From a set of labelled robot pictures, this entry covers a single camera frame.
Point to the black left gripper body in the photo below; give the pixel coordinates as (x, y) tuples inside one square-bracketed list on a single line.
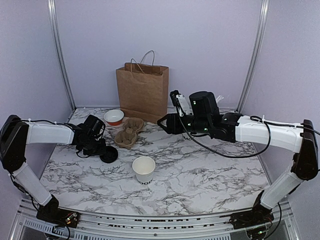
[(94, 149)]

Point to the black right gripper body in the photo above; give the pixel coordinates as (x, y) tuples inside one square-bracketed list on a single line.
[(179, 128)]

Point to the black plastic cup lid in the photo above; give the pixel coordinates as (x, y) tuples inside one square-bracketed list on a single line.
[(109, 154)]

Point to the white paper coffee cup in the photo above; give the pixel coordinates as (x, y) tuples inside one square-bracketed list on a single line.
[(144, 168)]

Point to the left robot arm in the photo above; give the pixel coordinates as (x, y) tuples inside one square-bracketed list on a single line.
[(17, 133)]

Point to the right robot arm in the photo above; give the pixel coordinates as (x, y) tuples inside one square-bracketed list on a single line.
[(200, 117)]

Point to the stack of white paper cups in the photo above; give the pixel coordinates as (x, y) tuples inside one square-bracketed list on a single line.
[(187, 140)]

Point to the brown pulp cup carrier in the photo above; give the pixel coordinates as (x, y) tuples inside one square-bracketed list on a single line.
[(127, 137)]

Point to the orange and white bowl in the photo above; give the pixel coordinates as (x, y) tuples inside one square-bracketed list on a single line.
[(114, 117)]

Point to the brown paper bag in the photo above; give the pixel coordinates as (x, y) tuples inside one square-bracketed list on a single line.
[(143, 90)]

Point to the white wrapped straws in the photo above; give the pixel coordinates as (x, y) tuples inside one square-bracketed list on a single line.
[(219, 98)]

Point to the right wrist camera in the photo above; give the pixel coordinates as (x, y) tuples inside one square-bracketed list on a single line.
[(179, 101)]

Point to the front aluminium rail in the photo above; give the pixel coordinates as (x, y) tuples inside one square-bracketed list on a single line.
[(102, 226)]

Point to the right aluminium frame post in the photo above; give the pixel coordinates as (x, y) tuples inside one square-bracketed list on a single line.
[(257, 46)]

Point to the aluminium frame post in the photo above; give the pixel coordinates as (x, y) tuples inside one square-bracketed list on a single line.
[(59, 52), (257, 46)]

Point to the left aluminium frame post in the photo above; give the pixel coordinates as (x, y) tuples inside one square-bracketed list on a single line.
[(59, 52)]

